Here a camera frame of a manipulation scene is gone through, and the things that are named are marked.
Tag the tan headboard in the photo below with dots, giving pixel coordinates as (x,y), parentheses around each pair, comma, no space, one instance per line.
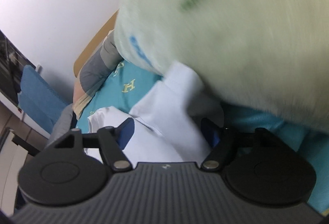
(94,44)

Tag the grey seat cushion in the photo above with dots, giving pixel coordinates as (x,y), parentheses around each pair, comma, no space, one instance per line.
(66,122)

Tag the blue covered chair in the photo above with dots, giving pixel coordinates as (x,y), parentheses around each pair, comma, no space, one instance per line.
(39,100)

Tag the green fleece blanket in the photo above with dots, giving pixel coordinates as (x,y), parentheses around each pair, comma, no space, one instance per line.
(269,55)

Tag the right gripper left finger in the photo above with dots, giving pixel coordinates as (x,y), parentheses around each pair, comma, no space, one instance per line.
(110,151)

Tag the teal patterned bed sheet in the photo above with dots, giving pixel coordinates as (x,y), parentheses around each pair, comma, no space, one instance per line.
(128,84)

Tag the striped pillow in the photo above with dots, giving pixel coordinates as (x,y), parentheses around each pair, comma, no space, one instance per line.
(94,73)

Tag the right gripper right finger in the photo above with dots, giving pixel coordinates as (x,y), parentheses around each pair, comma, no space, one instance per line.
(226,145)

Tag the white t-shirt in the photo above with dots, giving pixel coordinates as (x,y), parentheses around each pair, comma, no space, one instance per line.
(165,125)

